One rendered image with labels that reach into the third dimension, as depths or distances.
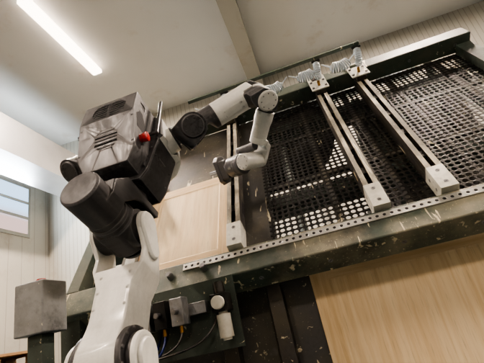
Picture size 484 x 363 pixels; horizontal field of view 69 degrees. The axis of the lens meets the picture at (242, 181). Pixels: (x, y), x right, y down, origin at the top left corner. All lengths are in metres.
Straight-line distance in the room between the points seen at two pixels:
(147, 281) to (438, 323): 1.04
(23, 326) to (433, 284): 1.47
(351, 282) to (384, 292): 0.12
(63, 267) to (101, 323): 5.08
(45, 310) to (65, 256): 4.59
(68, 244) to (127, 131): 4.98
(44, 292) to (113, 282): 0.50
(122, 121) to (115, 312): 0.57
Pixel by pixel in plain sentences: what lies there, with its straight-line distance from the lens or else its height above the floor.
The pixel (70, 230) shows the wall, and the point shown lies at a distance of 6.10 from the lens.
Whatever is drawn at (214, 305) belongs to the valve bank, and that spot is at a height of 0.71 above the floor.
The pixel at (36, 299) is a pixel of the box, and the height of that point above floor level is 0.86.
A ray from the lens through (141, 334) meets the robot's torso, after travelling 0.92.
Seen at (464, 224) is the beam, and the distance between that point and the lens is 1.38.
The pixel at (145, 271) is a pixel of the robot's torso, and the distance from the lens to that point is 1.02.
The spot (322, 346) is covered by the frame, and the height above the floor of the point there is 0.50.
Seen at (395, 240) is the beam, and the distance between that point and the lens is 1.32.
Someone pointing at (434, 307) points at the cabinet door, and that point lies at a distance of 1.54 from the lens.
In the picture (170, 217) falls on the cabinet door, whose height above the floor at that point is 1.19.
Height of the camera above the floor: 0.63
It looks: 22 degrees up
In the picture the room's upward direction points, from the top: 13 degrees counter-clockwise
